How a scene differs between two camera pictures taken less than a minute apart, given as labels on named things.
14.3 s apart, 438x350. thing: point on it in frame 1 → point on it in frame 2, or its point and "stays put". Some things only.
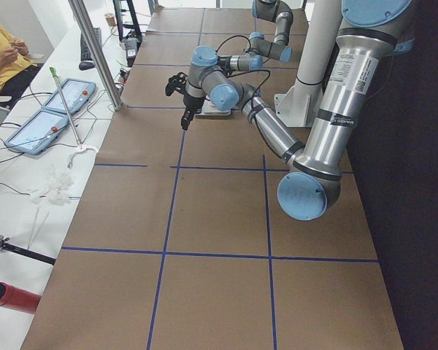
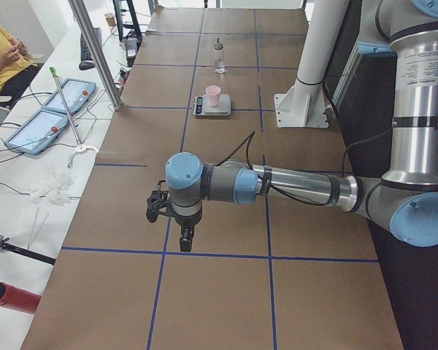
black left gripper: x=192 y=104 → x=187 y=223
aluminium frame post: x=89 y=33 stays put
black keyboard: x=85 y=51 stays put
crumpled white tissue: x=58 y=183 stays put
